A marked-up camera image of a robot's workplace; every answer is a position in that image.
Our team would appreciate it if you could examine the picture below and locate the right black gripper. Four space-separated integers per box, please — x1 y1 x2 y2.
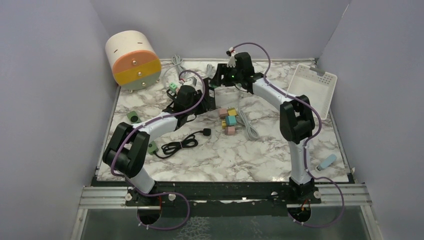
209 64 243 88

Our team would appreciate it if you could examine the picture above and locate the black power strip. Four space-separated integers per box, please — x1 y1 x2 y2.
201 77 216 112

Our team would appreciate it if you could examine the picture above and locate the pink plug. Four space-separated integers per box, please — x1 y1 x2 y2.
224 126 236 136
218 108 229 119

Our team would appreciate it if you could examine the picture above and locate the green power strip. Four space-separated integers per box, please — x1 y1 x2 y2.
126 110 159 155

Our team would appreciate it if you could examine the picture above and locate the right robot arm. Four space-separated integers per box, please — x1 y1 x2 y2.
210 52 316 204

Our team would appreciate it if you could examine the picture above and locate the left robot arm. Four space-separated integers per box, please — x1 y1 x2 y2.
102 85 211 206

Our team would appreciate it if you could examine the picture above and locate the green plug on black strip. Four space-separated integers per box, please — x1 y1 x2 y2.
169 82 178 93

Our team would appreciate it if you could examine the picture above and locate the round cream drawer cabinet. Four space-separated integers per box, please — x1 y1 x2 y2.
105 30 162 91

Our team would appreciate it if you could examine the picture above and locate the white plastic basket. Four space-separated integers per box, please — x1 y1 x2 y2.
287 64 338 120

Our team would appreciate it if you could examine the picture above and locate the light blue small device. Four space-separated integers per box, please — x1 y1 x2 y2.
316 154 337 171

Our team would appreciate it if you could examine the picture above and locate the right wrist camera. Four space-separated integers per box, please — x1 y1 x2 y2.
225 47 237 68

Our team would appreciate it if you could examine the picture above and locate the grey coiled cable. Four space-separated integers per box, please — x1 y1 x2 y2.
164 54 216 84

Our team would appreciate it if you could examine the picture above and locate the black cable with plug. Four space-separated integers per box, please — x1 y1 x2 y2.
155 128 212 160

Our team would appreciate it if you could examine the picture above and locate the white cable of white strip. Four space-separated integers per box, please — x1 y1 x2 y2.
237 92 259 140

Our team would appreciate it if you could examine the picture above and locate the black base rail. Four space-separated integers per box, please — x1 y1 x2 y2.
125 181 322 217

